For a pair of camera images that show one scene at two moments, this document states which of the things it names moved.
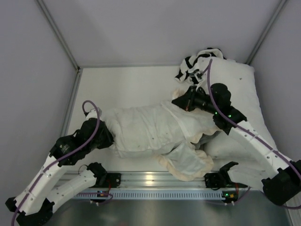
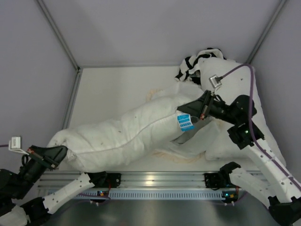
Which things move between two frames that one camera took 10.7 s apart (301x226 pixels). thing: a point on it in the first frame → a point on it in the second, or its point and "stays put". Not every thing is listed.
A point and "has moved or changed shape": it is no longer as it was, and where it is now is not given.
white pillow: (145, 131) has moved or changed shape
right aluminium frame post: (281, 5) stays put
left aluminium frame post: (47, 13) stays put
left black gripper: (106, 135) → (41, 159)
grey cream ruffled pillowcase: (186, 161) has moved or changed shape
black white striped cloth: (190, 64) stays put
